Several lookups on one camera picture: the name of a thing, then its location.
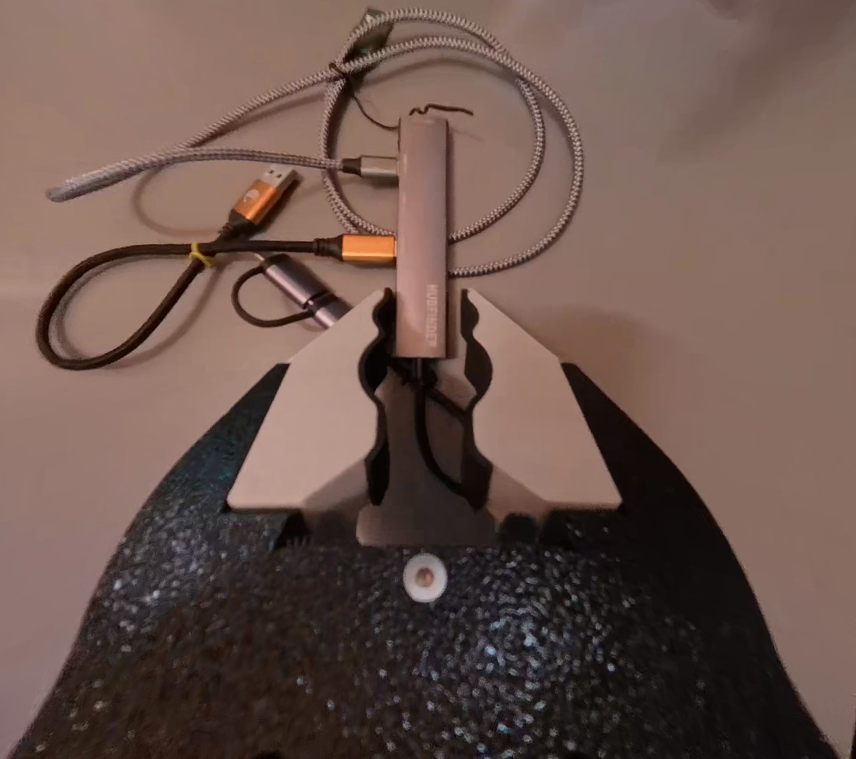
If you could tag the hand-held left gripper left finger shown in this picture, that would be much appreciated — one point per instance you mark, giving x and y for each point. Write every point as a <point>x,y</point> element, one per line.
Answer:
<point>301,438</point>

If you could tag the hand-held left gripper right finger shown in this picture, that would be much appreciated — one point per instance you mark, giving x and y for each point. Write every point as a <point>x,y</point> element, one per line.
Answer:
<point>541,438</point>

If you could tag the grey USB hub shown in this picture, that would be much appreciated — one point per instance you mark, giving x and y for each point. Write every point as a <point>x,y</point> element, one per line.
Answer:
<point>425,204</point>

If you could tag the grey desk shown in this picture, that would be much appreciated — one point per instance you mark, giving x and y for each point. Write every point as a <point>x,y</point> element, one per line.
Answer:
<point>669,271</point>

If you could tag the yellow twist tie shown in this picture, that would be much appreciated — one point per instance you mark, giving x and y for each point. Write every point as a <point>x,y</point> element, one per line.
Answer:
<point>202,255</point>

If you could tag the black twist tie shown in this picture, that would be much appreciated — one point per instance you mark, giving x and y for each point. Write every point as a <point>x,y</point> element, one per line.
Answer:
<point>344,70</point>

